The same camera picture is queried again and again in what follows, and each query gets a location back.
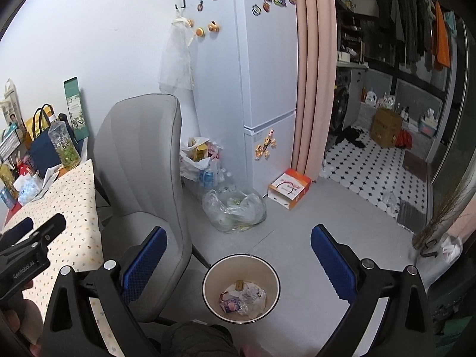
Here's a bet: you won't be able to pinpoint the white fridge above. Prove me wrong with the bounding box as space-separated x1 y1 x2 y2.
178 0 298 200

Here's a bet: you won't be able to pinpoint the yellow snack packet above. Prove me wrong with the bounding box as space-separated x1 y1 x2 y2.
23 117 38 142

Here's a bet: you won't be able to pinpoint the grey white cloth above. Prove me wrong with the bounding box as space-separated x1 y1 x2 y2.
39 164 71 194

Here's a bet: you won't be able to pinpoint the white trash bin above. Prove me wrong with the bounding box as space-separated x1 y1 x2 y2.
202 255 281 324

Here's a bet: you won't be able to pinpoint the dark storage shelf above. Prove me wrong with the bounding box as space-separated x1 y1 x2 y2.
335 0 367 66

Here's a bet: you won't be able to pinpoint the brown floor mat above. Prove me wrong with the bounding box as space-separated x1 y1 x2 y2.
402 151 428 174

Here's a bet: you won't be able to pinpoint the blue snack packet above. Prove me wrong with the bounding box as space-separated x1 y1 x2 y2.
219 292 242 314

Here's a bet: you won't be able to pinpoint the hanging dark garments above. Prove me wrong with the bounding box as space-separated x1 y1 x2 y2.
374 0 436 75

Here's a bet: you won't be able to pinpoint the white plastic bag with boxes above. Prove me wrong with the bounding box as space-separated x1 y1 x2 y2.
179 136 224 194

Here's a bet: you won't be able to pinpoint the navy lunch bag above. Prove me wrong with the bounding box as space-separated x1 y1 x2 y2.
29 103 80 168

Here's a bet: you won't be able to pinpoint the hanging orange garment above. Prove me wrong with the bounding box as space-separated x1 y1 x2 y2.
433 2 451 68

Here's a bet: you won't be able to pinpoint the red bag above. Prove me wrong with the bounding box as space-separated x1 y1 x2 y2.
394 128 414 149

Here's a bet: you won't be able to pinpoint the black wire basket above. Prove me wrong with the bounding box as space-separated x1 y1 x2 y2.
0 128 23 159

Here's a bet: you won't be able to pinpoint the red table mat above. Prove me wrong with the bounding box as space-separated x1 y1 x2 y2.
0 197 27 228

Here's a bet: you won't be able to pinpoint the large brown cardboard box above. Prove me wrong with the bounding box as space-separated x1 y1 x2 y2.
370 107 404 149

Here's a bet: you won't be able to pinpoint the grey ribbed floor mat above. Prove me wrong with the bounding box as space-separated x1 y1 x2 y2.
396 199 427 233

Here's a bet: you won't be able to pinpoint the person's trouser leg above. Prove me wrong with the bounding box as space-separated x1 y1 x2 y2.
149 322 242 357

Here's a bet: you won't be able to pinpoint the gold ornament fridge magnet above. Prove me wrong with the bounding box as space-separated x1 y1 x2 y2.
254 129 278 161

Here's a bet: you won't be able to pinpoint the clear bottle with floral filling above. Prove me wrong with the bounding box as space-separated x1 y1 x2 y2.
48 115 82 169

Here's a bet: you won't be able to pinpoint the floral tablecloth table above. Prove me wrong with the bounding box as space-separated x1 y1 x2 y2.
0 159 105 346

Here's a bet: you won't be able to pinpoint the washing machine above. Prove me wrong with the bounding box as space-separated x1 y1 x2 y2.
329 68 352 135

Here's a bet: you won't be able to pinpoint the small white plastic bag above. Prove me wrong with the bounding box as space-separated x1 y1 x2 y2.
441 232 464 265

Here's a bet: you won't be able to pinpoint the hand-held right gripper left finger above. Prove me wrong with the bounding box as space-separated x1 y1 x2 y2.
42 226 168 357

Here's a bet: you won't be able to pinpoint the orange and white box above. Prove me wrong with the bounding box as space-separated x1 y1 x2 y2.
268 168 312 211

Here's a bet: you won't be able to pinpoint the person's left hand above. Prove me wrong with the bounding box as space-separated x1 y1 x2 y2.
0 299 44 357

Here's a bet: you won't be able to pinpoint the black cloth on floor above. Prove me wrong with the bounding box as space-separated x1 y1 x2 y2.
335 126 367 149

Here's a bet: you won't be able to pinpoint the clear plastic bag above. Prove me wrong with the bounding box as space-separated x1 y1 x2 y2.
202 189 268 234

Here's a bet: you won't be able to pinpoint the dried grass broom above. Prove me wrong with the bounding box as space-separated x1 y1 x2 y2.
413 178 473 254

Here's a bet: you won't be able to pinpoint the pink curtain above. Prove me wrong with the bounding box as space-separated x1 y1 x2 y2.
290 0 337 183

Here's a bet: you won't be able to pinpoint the blue tissue pack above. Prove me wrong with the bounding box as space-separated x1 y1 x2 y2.
13 173 44 205

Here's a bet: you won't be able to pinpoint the tall green box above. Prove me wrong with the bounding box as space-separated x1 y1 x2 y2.
63 77 91 142

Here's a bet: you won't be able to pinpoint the grey upholstered chair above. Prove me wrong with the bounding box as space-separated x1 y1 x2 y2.
93 94 211 325

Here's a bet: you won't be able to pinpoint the translucent hanging mesh bag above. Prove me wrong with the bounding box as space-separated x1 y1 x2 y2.
159 17 196 92

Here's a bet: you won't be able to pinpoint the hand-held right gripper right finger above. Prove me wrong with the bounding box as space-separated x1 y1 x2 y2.
310 224 436 357

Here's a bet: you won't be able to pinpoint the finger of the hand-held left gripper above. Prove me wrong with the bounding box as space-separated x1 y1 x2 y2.
0 217 34 249
20 213 67 255

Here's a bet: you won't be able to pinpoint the light blue tissue box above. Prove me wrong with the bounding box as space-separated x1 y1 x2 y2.
418 108 440 138

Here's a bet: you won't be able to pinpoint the white printed paper bag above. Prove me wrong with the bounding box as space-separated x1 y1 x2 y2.
0 78 23 131

